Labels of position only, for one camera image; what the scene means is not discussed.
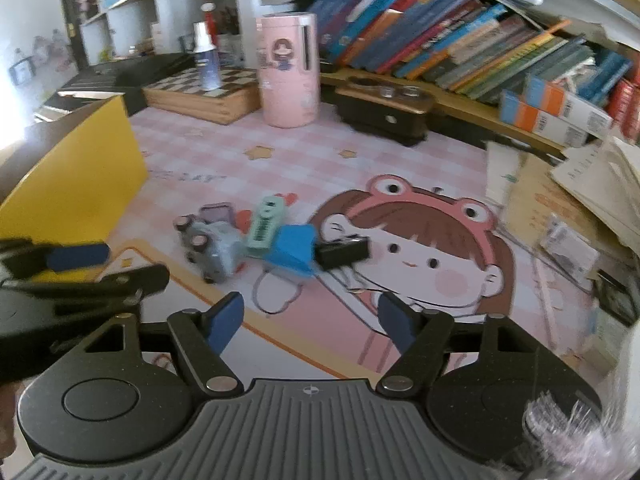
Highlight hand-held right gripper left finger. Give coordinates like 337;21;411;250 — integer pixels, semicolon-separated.
75;291;246;395

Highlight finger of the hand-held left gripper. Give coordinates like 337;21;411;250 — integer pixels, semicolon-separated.
0;240;111;282
75;263;171;311

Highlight black electronic keyboard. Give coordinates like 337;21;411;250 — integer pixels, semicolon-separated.
32;52;197;126

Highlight white shelf unit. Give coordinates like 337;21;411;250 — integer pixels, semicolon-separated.
79;0;263;69

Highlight pink checked tablecloth desktop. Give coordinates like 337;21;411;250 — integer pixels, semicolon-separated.
95;95;640;397

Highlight green plastic comb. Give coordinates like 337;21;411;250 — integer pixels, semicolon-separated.
245;195;285;257

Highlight red white tube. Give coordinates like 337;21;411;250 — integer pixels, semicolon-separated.
200;2;219;41

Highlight pile of papers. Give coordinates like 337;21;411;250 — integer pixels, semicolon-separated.
485;136;640;261

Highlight clear plastic packet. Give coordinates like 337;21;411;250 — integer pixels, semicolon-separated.
539;211;602;282

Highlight yellow cardboard box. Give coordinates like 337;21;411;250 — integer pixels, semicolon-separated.
0;95;150;262

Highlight pink cartoon tumbler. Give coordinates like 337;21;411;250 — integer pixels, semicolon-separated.
255;11;321;129

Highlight white pen holder with pens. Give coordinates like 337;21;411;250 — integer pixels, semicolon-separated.
215;5;243;58

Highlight black wooden box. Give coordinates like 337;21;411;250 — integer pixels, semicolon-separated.
334;76;435;147

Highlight blue orange boxed book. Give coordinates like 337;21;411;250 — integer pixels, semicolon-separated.
524;73;615;130
500;89;609;147

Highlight grey toy car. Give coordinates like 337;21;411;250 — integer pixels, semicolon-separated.
173;214;247;285

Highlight black binder clip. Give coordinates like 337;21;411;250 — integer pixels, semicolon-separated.
314;236;371;272

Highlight row of colourful books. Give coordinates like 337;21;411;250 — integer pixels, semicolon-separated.
305;0;634;107

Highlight red books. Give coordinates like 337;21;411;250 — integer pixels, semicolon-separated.
607;77;640;142

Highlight wooden chess board box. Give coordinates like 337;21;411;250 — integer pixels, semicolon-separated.
142;66;262;126

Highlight blue plastic item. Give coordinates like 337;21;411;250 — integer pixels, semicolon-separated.
262;223;321;280

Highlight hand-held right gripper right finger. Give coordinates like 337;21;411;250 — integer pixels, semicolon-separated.
375;291;551;395

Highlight white spray bottle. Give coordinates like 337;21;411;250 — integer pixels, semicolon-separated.
192;21;224;92

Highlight small purple case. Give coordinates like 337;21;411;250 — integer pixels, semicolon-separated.
199;202;236;229

